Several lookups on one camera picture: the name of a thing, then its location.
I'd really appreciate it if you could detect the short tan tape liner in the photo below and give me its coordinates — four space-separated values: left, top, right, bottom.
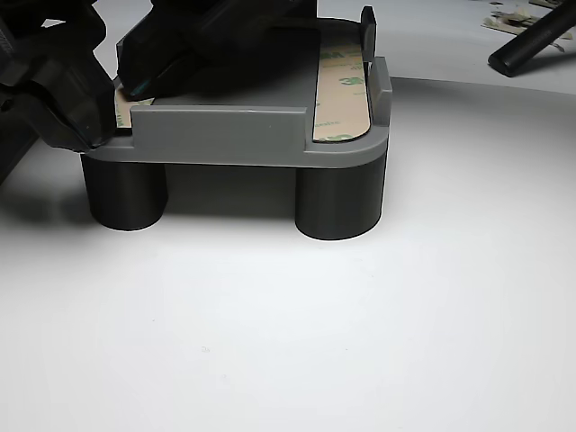
114 85 157 131

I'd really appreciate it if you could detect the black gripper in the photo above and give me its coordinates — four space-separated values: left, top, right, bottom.
115 0 318 102

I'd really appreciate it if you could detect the black upright tab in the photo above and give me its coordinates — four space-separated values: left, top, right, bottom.
359 4 380 63

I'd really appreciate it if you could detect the grey fixture with black legs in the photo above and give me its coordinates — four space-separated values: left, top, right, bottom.
80 16 394 242

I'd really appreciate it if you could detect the black round rod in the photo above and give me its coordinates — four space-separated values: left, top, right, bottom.
488 3 576 78

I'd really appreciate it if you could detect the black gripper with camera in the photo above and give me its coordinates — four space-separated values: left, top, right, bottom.
0 0 118 186

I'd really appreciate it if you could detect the long tan tape liner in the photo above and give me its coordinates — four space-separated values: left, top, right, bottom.
310 43 375 143

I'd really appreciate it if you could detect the large tan film scrap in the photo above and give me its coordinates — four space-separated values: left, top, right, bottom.
480 4 544 33

